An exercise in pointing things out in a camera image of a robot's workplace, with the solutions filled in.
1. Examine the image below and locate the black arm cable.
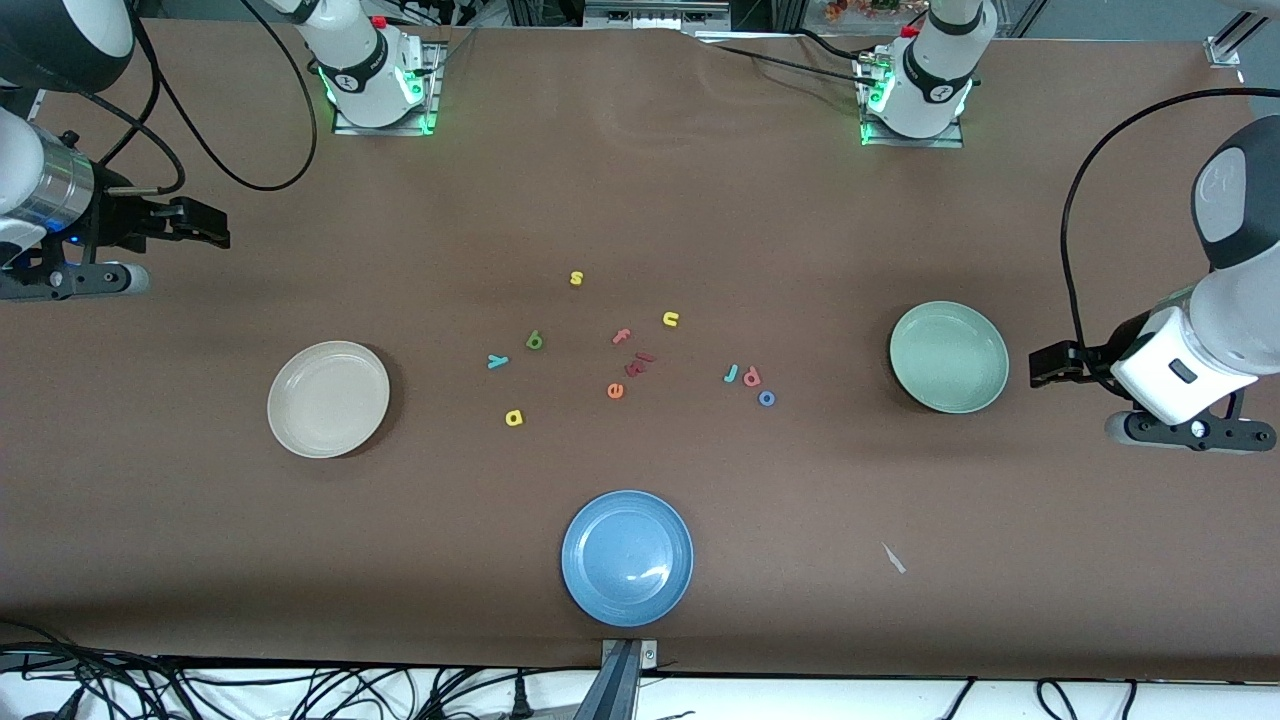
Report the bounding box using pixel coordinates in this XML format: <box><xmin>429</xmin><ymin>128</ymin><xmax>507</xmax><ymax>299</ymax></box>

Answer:
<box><xmin>60</xmin><ymin>0</ymin><xmax>319</xmax><ymax>196</ymax></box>
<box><xmin>1060</xmin><ymin>88</ymin><xmax>1280</xmax><ymax>396</ymax></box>

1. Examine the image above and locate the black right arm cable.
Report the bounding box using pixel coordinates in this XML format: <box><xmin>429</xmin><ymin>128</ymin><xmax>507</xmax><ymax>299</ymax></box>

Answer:
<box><xmin>60</xmin><ymin>0</ymin><xmax>319</xmax><ymax>196</ymax></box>

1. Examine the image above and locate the grey metal camera mount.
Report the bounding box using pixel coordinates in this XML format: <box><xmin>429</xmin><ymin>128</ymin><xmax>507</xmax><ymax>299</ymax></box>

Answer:
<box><xmin>575</xmin><ymin>638</ymin><xmax>661</xmax><ymax>720</ymax></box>

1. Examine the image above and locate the grey metal box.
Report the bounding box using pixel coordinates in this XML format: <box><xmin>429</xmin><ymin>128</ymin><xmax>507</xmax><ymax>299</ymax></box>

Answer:
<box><xmin>583</xmin><ymin>0</ymin><xmax>731</xmax><ymax>29</ymax></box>

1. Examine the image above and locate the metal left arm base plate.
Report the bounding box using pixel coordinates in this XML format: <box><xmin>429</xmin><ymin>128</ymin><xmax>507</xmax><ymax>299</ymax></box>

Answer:
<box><xmin>858</xmin><ymin>55</ymin><xmax>966</xmax><ymax>149</ymax></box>

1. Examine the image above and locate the black table cable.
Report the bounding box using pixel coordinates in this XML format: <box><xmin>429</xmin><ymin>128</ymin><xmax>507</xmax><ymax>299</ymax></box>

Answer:
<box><xmin>700</xmin><ymin>40</ymin><xmax>869</xmax><ymax>89</ymax></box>
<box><xmin>795</xmin><ymin>28</ymin><xmax>879</xmax><ymax>65</ymax></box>

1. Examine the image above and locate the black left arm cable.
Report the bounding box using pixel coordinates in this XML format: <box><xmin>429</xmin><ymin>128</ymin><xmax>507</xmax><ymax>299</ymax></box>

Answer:
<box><xmin>1060</xmin><ymin>88</ymin><xmax>1280</xmax><ymax>396</ymax></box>

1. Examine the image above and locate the brown table cover sheet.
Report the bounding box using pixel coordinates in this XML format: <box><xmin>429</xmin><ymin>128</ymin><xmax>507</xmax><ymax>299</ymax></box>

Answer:
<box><xmin>0</xmin><ymin>18</ymin><xmax>1280</xmax><ymax>683</ymax></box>

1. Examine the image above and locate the pale green plate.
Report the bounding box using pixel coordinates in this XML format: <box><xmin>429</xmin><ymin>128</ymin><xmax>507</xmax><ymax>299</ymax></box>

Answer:
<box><xmin>889</xmin><ymin>301</ymin><xmax>1010</xmax><ymax>415</ymax></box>

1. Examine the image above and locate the blue plate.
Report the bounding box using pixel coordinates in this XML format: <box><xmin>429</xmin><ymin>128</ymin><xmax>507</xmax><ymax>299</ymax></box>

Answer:
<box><xmin>561</xmin><ymin>489</ymin><xmax>694</xmax><ymax>628</ymax></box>

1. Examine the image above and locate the beige brown plate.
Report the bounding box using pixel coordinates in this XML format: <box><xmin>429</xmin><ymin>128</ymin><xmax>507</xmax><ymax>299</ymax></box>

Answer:
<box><xmin>267</xmin><ymin>341</ymin><xmax>391</xmax><ymax>459</ymax></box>

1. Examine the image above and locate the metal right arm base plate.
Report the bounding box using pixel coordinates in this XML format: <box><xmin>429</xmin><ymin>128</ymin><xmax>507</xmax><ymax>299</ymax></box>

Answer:
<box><xmin>332</xmin><ymin>42</ymin><xmax>443</xmax><ymax>137</ymax></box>

